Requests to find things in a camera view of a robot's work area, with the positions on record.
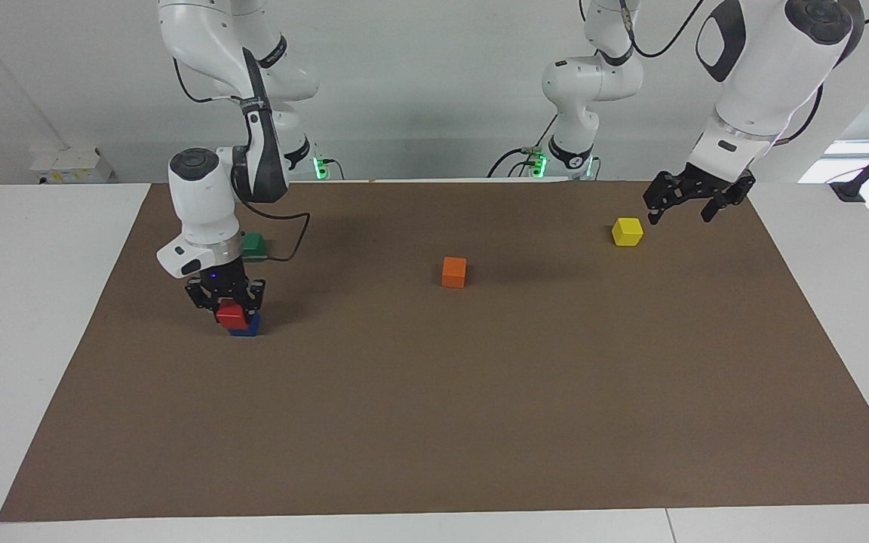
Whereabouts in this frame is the red wooden block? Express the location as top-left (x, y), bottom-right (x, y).
top-left (216, 299), bottom-right (250, 330)

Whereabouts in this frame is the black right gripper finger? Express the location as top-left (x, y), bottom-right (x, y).
top-left (242, 279), bottom-right (268, 317)
top-left (184, 278), bottom-right (219, 314)

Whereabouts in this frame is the white cardboard box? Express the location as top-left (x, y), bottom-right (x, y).
top-left (29, 146), bottom-right (115, 185)

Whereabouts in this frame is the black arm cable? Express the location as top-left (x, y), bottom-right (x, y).
top-left (172, 56), bottom-right (312, 264)
top-left (619, 0), bottom-right (825, 149)

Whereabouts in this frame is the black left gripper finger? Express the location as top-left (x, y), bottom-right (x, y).
top-left (643, 171), bottom-right (681, 226)
top-left (700, 172), bottom-right (757, 223)

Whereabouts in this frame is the yellow wooden block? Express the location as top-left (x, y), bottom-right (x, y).
top-left (612, 217), bottom-right (645, 248)

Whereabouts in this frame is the black base cable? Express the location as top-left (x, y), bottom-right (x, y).
top-left (487, 113), bottom-right (558, 179)

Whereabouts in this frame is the brown table mat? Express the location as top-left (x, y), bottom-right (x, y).
top-left (0, 180), bottom-right (869, 523)

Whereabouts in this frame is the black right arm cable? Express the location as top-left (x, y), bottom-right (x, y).
top-left (172, 56), bottom-right (312, 264)

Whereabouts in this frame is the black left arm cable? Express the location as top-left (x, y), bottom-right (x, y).
top-left (619, 0), bottom-right (825, 149)

